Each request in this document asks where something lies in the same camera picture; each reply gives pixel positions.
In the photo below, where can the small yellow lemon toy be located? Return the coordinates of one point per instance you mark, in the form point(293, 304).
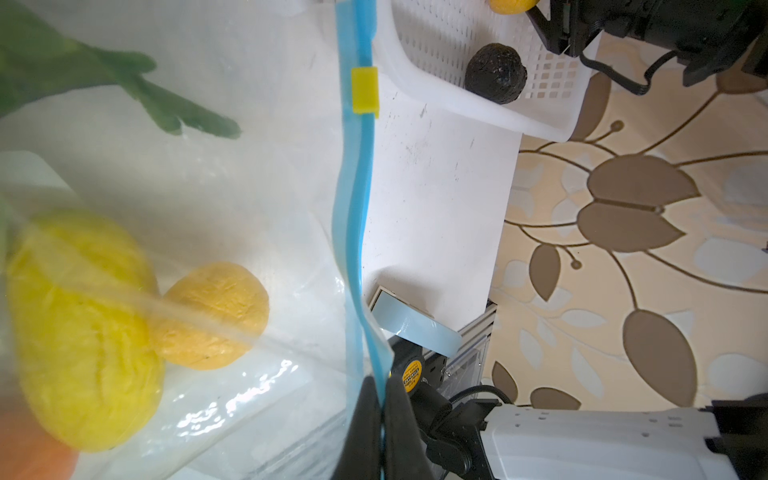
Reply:
point(223, 294)

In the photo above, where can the white radish with green leaves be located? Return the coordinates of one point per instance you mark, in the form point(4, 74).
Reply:
point(116, 107)

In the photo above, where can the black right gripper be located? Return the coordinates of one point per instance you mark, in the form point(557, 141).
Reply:
point(706, 37)

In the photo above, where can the dark eggplant toy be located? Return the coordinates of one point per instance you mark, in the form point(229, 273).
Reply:
point(496, 73)

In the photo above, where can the orange toy fruit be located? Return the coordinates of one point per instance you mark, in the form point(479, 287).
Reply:
point(29, 452)

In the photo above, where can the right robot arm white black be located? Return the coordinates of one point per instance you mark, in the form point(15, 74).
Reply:
point(631, 277)

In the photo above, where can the white plastic perforated basket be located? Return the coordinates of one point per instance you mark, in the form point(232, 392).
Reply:
point(463, 57)

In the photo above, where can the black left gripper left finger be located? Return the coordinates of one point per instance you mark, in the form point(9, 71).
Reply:
point(360, 457)

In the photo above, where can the aluminium frame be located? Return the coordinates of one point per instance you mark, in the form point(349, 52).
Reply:
point(465, 369)

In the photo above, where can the light blue case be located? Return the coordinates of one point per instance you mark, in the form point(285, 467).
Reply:
point(405, 321)

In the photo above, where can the yellow black tape measure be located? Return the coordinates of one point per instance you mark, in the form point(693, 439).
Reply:
point(415, 365)

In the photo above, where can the yellow corn toy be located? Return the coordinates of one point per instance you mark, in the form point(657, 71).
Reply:
point(74, 281)

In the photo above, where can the clear zip bag blue zipper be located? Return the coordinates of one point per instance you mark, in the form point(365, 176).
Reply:
point(280, 411)

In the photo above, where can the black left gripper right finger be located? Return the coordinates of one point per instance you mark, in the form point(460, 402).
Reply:
point(403, 454)

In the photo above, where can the yellow orange with green stem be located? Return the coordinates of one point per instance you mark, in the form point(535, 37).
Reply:
point(512, 7)

